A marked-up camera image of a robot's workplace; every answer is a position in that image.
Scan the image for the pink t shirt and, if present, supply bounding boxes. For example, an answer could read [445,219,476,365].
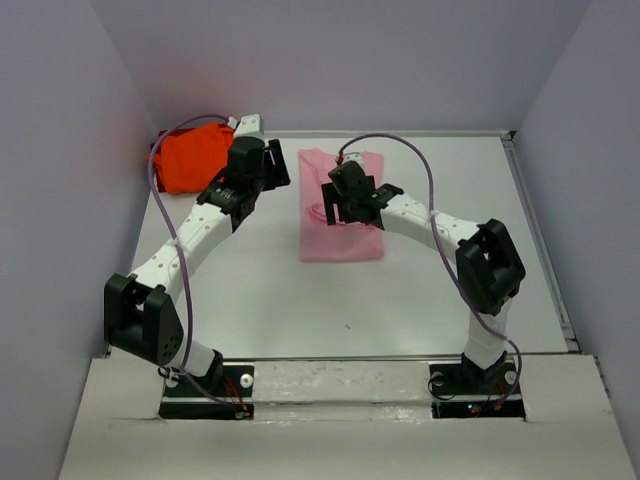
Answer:
[297,148,385,263]

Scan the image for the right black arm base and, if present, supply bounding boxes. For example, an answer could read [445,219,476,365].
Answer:
[427,362,526,420]

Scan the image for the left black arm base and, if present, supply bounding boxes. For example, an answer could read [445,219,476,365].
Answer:
[158,362,255,421]

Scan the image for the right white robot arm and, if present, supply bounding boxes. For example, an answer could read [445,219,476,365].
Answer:
[322,161,526,392]

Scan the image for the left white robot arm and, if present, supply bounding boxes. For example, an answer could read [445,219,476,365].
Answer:
[104,136,291,395]

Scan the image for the orange folded t shirt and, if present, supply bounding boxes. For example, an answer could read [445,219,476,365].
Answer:
[152,123,233,195]

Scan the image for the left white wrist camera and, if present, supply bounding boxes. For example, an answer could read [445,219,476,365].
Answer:
[227,114,264,140]

